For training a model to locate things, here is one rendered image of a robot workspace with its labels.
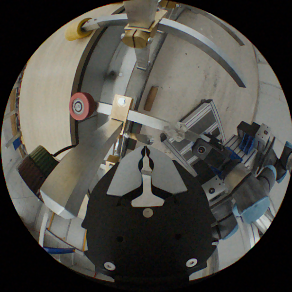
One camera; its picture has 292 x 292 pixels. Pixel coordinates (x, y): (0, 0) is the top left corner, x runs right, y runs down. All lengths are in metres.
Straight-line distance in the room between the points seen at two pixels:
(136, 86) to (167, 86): 0.78
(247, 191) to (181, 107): 1.14
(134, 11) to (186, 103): 1.18
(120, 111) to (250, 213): 0.40
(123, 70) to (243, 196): 0.65
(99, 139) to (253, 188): 0.31
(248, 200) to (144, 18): 0.36
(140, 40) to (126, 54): 0.38
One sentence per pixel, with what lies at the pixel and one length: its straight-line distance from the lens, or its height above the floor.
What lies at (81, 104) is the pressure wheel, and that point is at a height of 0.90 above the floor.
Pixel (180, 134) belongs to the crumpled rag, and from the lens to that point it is 0.28.
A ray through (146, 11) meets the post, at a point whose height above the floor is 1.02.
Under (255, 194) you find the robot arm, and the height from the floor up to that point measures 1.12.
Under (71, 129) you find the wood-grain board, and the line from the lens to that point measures 0.34.
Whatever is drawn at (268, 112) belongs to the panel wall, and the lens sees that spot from 2.95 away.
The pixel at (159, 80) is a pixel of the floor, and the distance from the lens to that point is 1.16.
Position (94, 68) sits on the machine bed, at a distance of 0.46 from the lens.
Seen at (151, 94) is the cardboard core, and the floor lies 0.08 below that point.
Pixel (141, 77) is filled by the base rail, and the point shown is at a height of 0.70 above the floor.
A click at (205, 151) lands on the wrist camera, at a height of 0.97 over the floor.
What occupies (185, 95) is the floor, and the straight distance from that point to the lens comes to 1.24.
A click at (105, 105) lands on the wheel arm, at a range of 0.28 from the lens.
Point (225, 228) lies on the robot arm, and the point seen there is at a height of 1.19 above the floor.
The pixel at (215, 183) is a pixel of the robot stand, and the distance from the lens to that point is 0.51.
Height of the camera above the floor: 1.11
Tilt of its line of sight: 60 degrees down
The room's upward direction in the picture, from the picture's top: 176 degrees clockwise
